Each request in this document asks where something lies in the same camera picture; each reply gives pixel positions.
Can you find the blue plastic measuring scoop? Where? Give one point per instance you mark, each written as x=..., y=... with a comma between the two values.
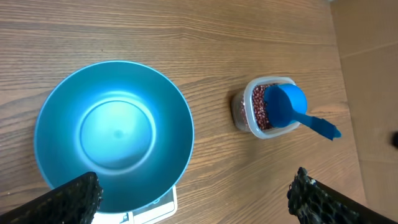
x=287, y=103

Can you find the red adzuki beans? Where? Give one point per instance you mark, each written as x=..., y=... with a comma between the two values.
x=259, y=105

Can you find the clear plastic food container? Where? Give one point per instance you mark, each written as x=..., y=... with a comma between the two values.
x=249, y=112

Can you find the teal blue bowl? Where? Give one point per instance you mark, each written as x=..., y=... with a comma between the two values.
x=124, y=121

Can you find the white digital kitchen scale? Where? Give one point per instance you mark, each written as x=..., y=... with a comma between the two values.
x=161, y=209

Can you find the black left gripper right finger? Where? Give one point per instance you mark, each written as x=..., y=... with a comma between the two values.
x=313, y=202

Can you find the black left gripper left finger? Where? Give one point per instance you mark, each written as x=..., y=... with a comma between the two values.
x=77, y=201

